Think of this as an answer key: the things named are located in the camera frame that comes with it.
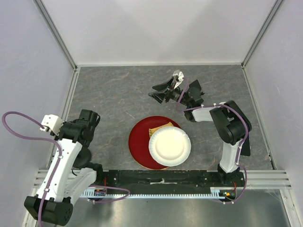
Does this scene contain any grey slotted cable duct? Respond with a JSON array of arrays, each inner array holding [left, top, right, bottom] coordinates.
[[80, 187, 237, 200]]

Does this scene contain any right aluminium frame post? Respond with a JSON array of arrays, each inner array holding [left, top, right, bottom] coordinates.
[[241, 0, 284, 69]]

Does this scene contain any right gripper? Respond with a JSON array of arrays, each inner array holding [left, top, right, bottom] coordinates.
[[148, 77, 190, 107]]

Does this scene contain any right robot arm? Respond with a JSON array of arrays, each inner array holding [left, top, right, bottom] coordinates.
[[148, 78, 251, 186]]

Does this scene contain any white paper plate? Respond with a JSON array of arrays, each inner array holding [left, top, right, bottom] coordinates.
[[149, 126, 191, 167]]

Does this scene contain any red round plate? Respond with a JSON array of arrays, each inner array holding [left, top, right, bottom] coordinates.
[[128, 116, 180, 170]]

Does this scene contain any black clamp phone stand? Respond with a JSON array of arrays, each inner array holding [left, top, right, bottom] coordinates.
[[73, 147, 91, 169]]

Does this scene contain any left aluminium frame post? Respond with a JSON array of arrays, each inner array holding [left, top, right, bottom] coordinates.
[[33, 0, 79, 71]]

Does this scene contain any black folding phone stand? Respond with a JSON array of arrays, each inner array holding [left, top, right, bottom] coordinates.
[[188, 79, 205, 96]]

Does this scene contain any aluminium frame post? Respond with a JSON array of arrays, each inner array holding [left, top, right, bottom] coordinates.
[[241, 0, 284, 69], [33, 0, 79, 71]]

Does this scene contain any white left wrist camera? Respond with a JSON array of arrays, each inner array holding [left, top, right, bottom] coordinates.
[[40, 114, 65, 136]]

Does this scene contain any yellow sponge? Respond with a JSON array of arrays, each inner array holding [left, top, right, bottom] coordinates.
[[149, 122, 174, 138]]

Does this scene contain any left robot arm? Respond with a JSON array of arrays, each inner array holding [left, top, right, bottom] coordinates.
[[24, 109, 104, 226]]

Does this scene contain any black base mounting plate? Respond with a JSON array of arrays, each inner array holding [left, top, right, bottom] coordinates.
[[95, 170, 245, 193]]

